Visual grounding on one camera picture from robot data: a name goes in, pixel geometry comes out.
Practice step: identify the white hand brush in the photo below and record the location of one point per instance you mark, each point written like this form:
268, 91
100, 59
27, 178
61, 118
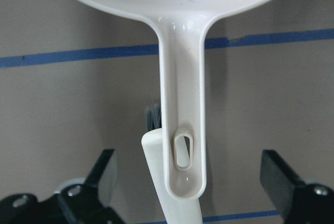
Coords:
175, 211

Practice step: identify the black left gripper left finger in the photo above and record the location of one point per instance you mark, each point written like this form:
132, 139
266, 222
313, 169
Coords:
86, 202

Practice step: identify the beige plastic dustpan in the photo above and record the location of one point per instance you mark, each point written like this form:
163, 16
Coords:
181, 27

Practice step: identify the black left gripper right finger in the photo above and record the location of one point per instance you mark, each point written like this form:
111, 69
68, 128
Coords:
296, 200

